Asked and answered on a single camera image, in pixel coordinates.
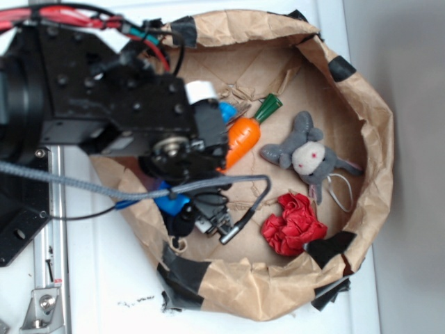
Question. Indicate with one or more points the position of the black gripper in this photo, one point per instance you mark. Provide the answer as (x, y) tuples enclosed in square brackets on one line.
[(104, 106)]

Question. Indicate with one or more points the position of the grey plush bunny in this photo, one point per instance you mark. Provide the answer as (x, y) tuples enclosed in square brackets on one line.
[(303, 151)]

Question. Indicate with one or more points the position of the black mounting plate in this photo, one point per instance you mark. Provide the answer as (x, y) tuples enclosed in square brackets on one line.
[(25, 208)]

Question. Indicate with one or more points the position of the brown paper bag tray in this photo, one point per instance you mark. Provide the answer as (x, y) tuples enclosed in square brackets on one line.
[(248, 54)]

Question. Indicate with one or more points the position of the crumpled red paper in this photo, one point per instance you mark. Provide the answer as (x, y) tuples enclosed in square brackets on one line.
[(296, 226)]

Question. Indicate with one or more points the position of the aluminium rail frame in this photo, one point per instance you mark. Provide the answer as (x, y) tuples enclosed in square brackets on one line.
[(49, 307)]

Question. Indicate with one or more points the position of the orange toy carrot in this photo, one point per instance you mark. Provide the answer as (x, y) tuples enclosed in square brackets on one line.
[(245, 133)]

